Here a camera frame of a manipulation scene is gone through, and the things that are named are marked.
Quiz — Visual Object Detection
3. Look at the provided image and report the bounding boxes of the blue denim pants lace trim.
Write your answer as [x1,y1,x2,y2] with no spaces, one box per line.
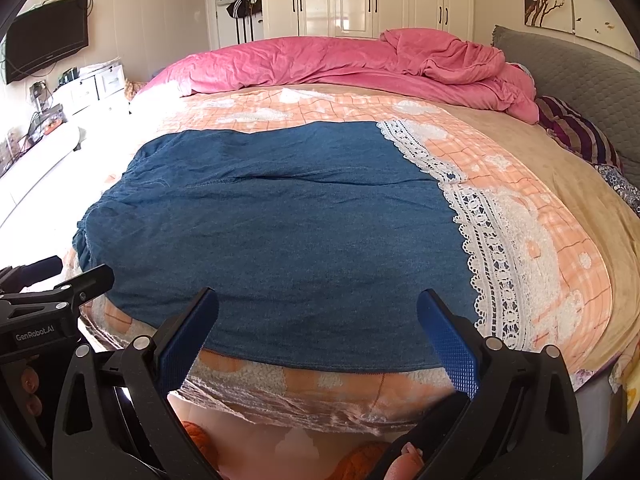
[73,119,523,373]

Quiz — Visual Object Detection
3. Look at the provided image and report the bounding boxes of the white bedroom door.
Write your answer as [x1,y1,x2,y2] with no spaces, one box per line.
[206,0,264,50]

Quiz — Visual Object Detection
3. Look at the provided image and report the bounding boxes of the person's left hand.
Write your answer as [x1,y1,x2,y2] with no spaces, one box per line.
[20,366,42,417]

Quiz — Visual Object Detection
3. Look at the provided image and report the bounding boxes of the person's right hand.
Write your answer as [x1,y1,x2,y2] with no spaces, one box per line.
[384,442,424,480]

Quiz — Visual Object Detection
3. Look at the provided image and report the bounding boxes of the white low tv counter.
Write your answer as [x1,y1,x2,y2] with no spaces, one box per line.
[0,122,86,223]

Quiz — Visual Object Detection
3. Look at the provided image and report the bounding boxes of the peach bear fleece blanket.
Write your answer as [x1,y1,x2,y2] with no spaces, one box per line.
[73,88,612,434]

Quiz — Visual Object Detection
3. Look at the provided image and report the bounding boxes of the white drawer cabinet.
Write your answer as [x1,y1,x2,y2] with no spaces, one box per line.
[52,58,125,115]

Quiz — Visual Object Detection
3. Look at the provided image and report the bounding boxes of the beige bed sheet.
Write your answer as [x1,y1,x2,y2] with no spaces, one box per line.
[309,81,640,376]

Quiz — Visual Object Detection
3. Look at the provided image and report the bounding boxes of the blue floral pillow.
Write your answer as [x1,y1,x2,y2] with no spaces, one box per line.
[596,165,640,216]

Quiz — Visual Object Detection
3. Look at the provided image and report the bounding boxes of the purple striped pillow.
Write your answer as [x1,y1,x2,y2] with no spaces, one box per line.
[535,96,623,171]

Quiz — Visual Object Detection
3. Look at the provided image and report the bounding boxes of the hanging bags on door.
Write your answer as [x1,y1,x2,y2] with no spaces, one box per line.
[215,0,264,48]

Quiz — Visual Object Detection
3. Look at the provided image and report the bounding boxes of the grey quilted headboard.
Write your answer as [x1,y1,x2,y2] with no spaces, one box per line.
[491,25,640,185]

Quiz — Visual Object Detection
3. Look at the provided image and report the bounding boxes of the pink duvet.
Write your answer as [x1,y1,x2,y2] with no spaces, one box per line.
[143,28,539,125]

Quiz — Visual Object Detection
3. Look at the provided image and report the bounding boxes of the black wall television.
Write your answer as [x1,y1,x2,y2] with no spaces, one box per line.
[4,0,93,84]

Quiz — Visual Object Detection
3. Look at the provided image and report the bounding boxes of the floral wall painting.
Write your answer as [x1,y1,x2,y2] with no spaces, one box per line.
[524,0,639,58]

